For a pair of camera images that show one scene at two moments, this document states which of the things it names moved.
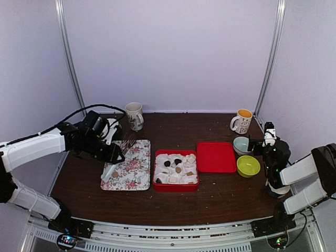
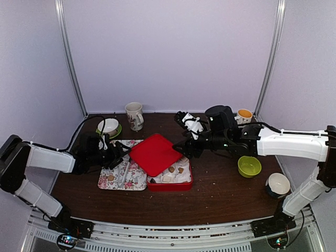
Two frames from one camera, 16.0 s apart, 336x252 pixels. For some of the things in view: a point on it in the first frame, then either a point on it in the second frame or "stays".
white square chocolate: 191,159 → 185,159
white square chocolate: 173,179 → 166,179
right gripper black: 258,144 → 188,147
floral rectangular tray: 132,174 stays
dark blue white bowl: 277,192 stays
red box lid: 216,157 → 155,154
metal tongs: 128,139 → 123,170
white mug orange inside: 243,118 stays
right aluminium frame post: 272,57 stays
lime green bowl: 248,166 stays
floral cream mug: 134,110 stays
